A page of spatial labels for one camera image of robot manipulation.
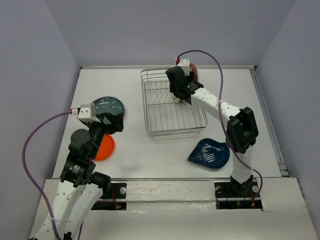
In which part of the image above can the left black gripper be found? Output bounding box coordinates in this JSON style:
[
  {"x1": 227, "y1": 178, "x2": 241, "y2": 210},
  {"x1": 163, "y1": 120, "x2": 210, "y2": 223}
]
[{"x1": 84, "y1": 111, "x2": 124, "y2": 158}]

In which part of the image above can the dark teal blossom plate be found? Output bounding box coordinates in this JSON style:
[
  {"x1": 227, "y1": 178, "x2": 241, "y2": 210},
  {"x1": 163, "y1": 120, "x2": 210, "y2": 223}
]
[{"x1": 92, "y1": 96, "x2": 125, "y2": 120}]

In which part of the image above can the orange plate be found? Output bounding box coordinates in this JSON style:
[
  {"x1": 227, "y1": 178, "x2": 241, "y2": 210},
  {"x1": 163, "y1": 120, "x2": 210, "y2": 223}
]
[{"x1": 94, "y1": 135, "x2": 116, "y2": 162}]

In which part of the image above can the small beige plate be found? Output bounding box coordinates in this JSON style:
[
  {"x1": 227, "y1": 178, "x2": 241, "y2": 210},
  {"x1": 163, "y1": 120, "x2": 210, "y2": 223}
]
[{"x1": 173, "y1": 97, "x2": 181, "y2": 103}]

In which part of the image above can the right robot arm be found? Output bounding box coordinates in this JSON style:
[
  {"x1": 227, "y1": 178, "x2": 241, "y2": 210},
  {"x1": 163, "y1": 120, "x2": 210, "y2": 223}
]
[{"x1": 165, "y1": 65, "x2": 259, "y2": 196}]

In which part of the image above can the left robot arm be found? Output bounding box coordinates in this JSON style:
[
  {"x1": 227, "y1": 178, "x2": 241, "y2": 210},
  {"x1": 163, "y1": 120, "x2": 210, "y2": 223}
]
[{"x1": 34, "y1": 108, "x2": 125, "y2": 240}]

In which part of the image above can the navy blue shell dish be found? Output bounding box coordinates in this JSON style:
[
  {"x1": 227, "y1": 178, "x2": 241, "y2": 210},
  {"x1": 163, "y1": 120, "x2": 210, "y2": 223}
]
[{"x1": 187, "y1": 138, "x2": 231, "y2": 170}]

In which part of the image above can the red and teal floral plate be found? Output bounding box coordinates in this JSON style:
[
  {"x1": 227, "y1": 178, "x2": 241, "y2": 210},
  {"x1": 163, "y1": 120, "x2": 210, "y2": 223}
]
[{"x1": 189, "y1": 62, "x2": 199, "y2": 82}]

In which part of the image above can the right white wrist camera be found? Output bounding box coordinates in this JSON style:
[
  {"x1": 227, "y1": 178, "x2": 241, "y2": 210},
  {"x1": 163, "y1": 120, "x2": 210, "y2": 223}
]
[{"x1": 176, "y1": 57, "x2": 190, "y2": 76}]

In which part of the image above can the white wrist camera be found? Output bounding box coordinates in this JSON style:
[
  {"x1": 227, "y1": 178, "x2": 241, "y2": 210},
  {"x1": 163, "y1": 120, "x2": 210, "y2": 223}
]
[
  {"x1": 77, "y1": 103, "x2": 99, "y2": 123},
  {"x1": 176, "y1": 57, "x2": 190, "y2": 76}
]

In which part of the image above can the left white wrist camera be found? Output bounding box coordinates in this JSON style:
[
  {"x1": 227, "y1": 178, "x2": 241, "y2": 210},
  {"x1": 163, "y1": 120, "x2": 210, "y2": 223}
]
[{"x1": 77, "y1": 103, "x2": 99, "y2": 123}]

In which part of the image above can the silver wire dish rack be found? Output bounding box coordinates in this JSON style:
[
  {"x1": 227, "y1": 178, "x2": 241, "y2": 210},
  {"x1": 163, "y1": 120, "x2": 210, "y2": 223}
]
[{"x1": 140, "y1": 68, "x2": 208, "y2": 139}]

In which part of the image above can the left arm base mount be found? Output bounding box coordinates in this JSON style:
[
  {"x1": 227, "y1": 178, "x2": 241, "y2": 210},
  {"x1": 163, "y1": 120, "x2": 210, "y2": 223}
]
[{"x1": 91, "y1": 182, "x2": 127, "y2": 211}]

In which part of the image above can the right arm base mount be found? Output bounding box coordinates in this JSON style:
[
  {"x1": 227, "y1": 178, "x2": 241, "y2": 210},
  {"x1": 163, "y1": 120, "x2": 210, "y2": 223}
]
[{"x1": 214, "y1": 181, "x2": 263, "y2": 210}]

